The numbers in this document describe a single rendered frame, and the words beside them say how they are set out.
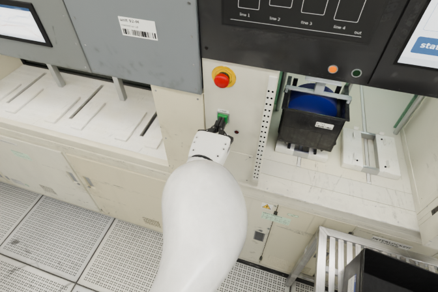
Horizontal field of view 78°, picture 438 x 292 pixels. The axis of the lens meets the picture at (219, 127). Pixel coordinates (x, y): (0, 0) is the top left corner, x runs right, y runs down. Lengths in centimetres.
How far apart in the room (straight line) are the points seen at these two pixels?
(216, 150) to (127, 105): 84
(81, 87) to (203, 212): 149
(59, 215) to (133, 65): 161
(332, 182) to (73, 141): 112
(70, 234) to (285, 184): 152
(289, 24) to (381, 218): 78
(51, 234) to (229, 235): 201
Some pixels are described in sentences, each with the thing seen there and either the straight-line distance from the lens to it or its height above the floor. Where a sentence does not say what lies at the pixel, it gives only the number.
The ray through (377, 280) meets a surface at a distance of 117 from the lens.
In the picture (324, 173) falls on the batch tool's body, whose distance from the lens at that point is 118.
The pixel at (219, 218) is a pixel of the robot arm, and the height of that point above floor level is 156.
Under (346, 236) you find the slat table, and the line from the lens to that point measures 120.
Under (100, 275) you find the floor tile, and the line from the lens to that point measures 198.
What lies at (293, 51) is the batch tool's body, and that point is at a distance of 65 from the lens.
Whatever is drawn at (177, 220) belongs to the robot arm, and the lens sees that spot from 26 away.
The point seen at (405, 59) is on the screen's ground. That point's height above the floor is 148.
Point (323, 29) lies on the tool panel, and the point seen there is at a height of 152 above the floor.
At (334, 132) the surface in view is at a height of 105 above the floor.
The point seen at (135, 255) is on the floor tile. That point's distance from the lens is 195.
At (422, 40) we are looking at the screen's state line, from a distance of 66.
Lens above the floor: 178
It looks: 46 degrees down
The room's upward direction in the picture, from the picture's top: straight up
